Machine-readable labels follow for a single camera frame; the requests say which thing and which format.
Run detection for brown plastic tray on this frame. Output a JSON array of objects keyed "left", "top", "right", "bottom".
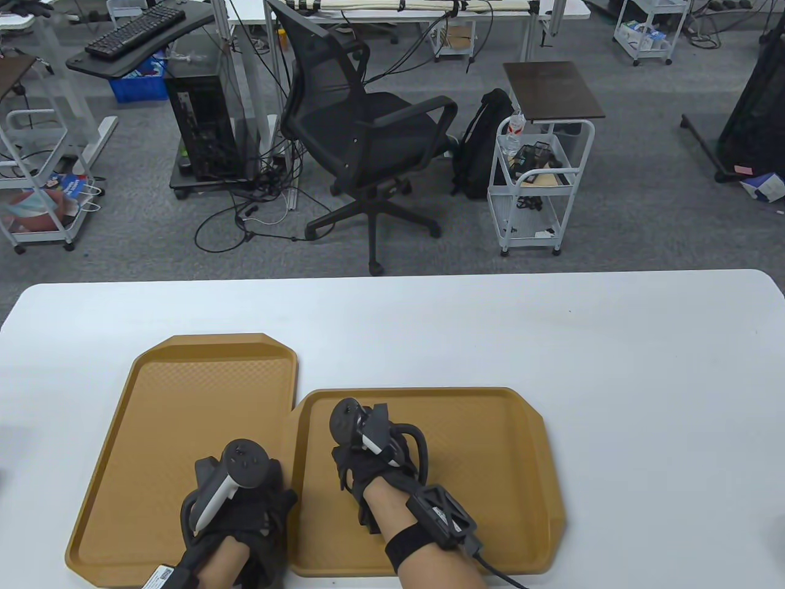
[
  {"left": 65, "top": 333, "right": 299, "bottom": 588},
  {"left": 288, "top": 387, "right": 566, "bottom": 578}
]

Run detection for blue plastic bin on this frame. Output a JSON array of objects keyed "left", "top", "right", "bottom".
[{"left": 109, "top": 54, "right": 170, "bottom": 104}]

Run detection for long white table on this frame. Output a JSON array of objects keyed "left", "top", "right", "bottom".
[{"left": 226, "top": 0, "right": 593, "bottom": 63}]

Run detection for person's left forearm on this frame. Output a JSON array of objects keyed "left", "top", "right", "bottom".
[{"left": 195, "top": 536, "right": 253, "bottom": 589}]

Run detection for black wrist strap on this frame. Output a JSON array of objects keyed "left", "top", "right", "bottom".
[{"left": 385, "top": 522, "right": 443, "bottom": 576}]

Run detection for person's right hand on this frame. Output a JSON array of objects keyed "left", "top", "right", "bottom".
[{"left": 332, "top": 443, "right": 425, "bottom": 536}]

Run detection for person's left hand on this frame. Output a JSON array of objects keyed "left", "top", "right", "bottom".
[{"left": 180, "top": 457, "right": 299, "bottom": 554}]

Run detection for black keyboard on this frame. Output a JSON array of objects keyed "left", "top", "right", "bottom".
[{"left": 85, "top": 5, "right": 187, "bottom": 61}]

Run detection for brown top side table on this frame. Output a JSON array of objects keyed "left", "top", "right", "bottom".
[{"left": 503, "top": 61, "right": 607, "bottom": 137}]

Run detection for black backpack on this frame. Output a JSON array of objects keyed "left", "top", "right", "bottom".
[{"left": 452, "top": 88, "right": 517, "bottom": 201}]

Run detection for colourful shopping bag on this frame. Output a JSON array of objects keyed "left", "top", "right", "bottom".
[{"left": 0, "top": 173, "right": 102, "bottom": 234}]

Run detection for black wire basket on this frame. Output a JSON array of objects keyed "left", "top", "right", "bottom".
[{"left": 511, "top": 142, "right": 566, "bottom": 177}]

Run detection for small white rolling cart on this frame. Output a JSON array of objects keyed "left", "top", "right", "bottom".
[{"left": 613, "top": 0, "right": 691, "bottom": 67}]

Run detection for black office chair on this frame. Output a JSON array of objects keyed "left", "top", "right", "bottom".
[{"left": 267, "top": 0, "right": 460, "bottom": 276}]

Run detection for white and blue box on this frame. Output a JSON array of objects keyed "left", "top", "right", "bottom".
[{"left": 738, "top": 172, "right": 785, "bottom": 205}]

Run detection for cardboard box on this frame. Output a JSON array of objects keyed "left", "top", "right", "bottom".
[{"left": 432, "top": 21, "right": 478, "bottom": 63}]

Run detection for clear water bottle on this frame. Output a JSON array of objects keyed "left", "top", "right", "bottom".
[{"left": 499, "top": 110, "right": 526, "bottom": 158}]

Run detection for black computer tower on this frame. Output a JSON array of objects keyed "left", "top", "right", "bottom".
[{"left": 164, "top": 61, "right": 244, "bottom": 182}]

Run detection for black camera cable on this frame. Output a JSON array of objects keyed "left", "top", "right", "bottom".
[{"left": 471, "top": 548, "right": 532, "bottom": 589}]

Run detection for black rolling tower stand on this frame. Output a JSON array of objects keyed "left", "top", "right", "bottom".
[{"left": 169, "top": 161, "right": 296, "bottom": 201}]

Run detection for black floor cables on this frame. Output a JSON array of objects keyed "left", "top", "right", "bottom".
[{"left": 194, "top": 182, "right": 308, "bottom": 253}]

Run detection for black and white glove controller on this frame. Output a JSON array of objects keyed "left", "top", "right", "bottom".
[
  {"left": 181, "top": 438, "right": 271, "bottom": 536},
  {"left": 329, "top": 398, "right": 428, "bottom": 487}
]

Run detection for black curved desk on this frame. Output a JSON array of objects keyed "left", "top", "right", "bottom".
[{"left": 65, "top": 0, "right": 216, "bottom": 81}]

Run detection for dark brown table top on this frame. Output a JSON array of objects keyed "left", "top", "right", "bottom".
[{"left": 0, "top": 53, "right": 38, "bottom": 100}]

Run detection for black covered stand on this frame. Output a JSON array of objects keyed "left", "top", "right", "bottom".
[{"left": 680, "top": 36, "right": 785, "bottom": 184}]

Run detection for person's right forearm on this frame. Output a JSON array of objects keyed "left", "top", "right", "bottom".
[{"left": 366, "top": 479, "right": 491, "bottom": 589}]

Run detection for white wire utility cart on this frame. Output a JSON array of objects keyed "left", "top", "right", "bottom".
[{"left": 487, "top": 117, "right": 596, "bottom": 258}]

